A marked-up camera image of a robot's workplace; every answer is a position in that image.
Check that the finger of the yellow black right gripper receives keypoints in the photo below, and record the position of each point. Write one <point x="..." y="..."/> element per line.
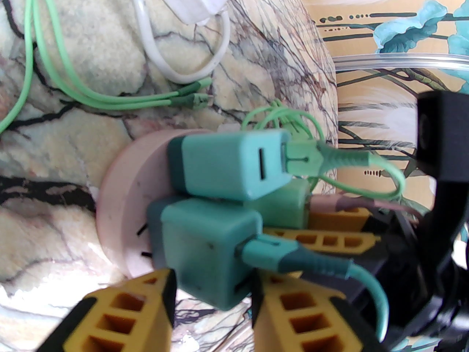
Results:
<point x="329" y="241"/>
<point x="340" y="220"/>

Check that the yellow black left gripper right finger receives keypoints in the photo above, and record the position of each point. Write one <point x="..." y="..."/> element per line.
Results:
<point x="300" y="325"/>

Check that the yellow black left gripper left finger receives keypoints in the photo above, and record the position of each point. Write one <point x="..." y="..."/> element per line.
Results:
<point x="121" y="317"/>

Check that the teal USB wall charger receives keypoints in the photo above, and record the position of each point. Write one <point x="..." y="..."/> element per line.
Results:
<point x="220" y="167"/>
<point x="198" y="251"/>

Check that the pink round socket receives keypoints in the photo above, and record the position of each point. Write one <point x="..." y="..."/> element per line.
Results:
<point x="121" y="196"/>

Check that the green USB wall charger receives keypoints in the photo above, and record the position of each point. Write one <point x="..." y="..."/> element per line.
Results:
<point x="285" y="204"/>

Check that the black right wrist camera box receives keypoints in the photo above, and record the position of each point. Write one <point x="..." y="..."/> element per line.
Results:
<point x="439" y="134"/>

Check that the aluminium frame post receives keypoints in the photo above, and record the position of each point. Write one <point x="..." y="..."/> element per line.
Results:
<point x="403" y="61"/>

